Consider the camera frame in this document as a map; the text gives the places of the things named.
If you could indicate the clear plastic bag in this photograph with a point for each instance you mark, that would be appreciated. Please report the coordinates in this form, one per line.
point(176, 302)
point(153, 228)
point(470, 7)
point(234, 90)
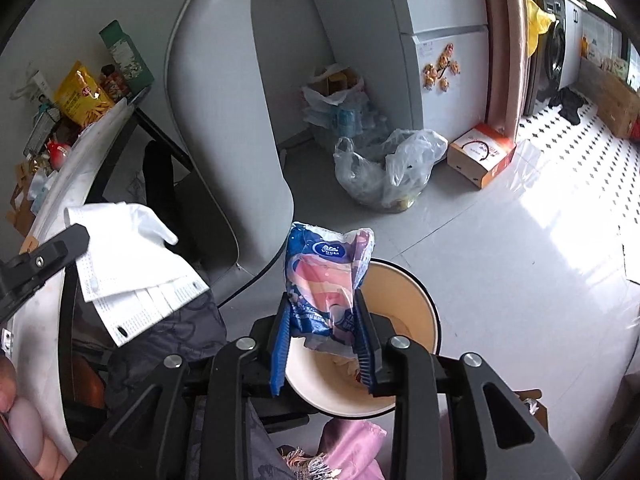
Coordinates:
point(395, 170)

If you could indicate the black table frame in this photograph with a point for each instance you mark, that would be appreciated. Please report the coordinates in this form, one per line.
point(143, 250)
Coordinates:
point(160, 135)

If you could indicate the cream round bin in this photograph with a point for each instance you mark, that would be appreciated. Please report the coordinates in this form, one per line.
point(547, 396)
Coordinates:
point(410, 305)

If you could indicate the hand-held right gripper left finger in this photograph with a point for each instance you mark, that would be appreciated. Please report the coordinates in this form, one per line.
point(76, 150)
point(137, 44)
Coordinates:
point(280, 355)

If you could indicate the pink fringed scarf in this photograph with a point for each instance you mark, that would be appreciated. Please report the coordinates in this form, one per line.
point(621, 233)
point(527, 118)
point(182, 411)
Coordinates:
point(350, 445)

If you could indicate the orange white carton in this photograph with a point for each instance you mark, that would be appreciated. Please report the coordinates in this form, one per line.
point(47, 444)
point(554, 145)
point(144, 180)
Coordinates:
point(480, 152)

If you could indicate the grey shell chair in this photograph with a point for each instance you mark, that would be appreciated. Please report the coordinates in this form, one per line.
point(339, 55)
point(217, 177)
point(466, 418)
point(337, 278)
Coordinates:
point(220, 85)

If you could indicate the red white peach ornament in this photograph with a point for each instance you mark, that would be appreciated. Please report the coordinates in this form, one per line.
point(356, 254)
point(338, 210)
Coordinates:
point(59, 152)

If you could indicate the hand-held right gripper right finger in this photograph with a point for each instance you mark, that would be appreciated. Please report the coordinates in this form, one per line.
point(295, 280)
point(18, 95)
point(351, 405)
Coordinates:
point(367, 355)

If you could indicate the tall white box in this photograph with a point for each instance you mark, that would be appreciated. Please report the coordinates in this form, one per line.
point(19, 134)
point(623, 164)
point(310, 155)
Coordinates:
point(42, 87)

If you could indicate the dark washing machine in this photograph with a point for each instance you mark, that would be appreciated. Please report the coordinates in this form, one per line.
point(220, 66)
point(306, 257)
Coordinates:
point(555, 50)

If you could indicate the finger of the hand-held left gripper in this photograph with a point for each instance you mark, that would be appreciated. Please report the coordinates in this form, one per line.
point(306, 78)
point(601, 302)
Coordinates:
point(45, 257)

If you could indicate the person's left hand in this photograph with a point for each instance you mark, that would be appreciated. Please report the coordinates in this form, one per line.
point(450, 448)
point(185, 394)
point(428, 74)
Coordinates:
point(22, 422)

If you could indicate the person's dark patterned trousers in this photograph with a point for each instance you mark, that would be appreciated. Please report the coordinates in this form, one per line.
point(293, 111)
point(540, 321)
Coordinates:
point(170, 325)

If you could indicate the pack of water bottles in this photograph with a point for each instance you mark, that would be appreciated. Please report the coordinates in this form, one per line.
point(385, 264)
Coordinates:
point(350, 117)

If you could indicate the large cardboard box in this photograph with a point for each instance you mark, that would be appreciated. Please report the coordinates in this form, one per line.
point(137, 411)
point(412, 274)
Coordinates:
point(617, 100)

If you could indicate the white plastic mailing bag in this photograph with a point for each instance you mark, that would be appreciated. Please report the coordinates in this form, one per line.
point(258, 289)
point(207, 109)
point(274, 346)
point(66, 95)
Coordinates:
point(135, 270)

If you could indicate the open cardboard box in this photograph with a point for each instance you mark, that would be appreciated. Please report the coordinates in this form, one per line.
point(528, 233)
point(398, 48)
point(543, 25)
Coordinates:
point(20, 210)

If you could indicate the brown bear magnets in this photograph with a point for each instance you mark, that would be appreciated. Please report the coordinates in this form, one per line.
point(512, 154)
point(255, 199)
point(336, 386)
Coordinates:
point(442, 67)

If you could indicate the black cloth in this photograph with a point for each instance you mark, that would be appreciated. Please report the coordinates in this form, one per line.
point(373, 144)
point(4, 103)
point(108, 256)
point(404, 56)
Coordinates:
point(567, 102)

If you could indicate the blue tissue packet wrapper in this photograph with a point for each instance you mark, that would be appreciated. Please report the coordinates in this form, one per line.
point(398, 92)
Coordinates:
point(320, 280)

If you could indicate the green carton box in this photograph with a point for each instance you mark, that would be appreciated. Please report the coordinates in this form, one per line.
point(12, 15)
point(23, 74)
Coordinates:
point(125, 55)

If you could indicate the yellow snack bag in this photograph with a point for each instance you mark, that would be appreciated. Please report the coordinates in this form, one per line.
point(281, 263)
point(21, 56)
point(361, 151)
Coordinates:
point(80, 95)

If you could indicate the white refrigerator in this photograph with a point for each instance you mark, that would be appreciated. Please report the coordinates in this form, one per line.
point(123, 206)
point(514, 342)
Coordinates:
point(440, 60)

